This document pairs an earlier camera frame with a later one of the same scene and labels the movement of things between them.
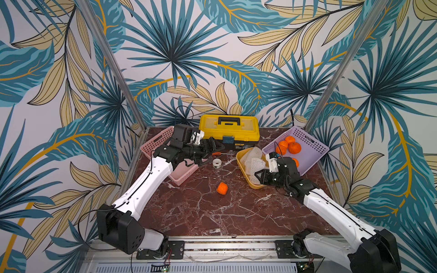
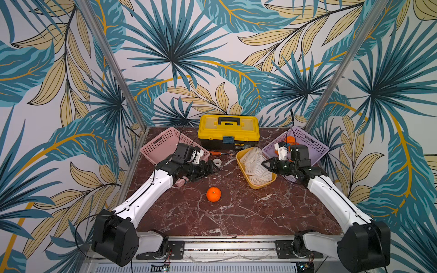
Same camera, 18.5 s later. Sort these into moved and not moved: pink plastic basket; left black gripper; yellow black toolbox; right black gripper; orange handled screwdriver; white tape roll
Moved: left black gripper; right black gripper
Not moved: orange handled screwdriver; pink plastic basket; white tape roll; yellow black toolbox
